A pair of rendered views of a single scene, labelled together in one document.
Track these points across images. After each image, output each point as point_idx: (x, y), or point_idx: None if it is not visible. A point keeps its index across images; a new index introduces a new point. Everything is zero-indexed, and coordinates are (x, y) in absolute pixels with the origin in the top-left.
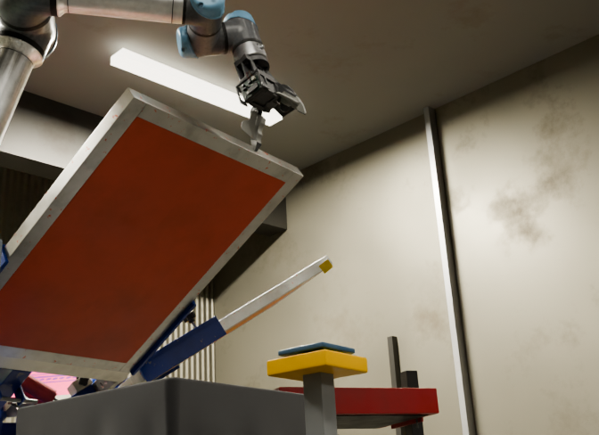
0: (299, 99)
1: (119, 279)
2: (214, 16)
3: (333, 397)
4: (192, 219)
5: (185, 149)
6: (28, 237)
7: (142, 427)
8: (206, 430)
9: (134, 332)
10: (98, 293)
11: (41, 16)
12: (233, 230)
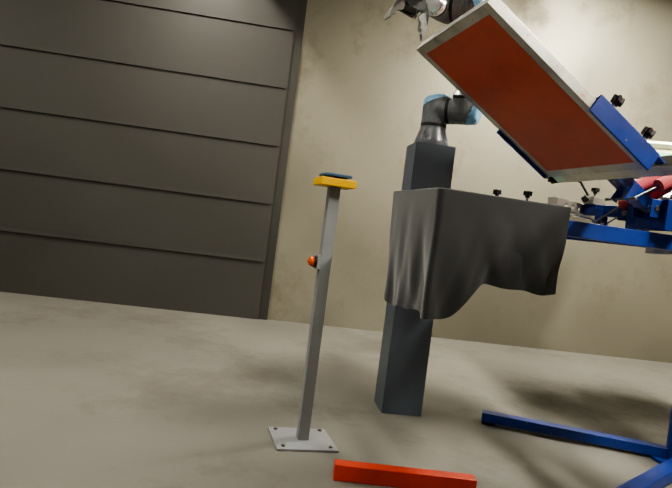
0: (391, 7)
1: (538, 116)
2: None
3: (328, 197)
4: (503, 69)
5: (448, 47)
6: (488, 118)
7: None
8: (397, 215)
9: (598, 141)
10: (545, 128)
11: (440, 18)
12: (524, 57)
